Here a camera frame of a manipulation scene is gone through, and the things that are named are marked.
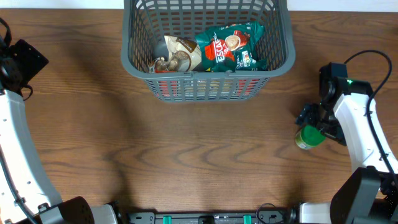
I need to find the green lidded jar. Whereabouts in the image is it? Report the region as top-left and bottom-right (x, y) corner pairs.
(295, 125), (326, 150)

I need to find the green Nescafe coffee bag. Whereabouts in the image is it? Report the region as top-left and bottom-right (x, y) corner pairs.
(195, 22), (267, 72)

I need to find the orange spaghetti pasta packet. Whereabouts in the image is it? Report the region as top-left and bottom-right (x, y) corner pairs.
(146, 78), (269, 102)

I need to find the beige brown snack pouch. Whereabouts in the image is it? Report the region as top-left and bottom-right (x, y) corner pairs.
(148, 35), (204, 73)

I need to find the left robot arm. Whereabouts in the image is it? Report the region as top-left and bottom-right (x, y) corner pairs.
(1, 40), (122, 223)

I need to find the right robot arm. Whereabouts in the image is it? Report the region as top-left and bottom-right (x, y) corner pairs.
(286, 63), (397, 223)

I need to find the grey plastic lattice basket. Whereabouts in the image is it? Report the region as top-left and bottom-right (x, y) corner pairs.
(121, 0), (295, 103)

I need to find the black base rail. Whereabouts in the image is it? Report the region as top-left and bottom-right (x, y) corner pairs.
(127, 210), (297, 224)

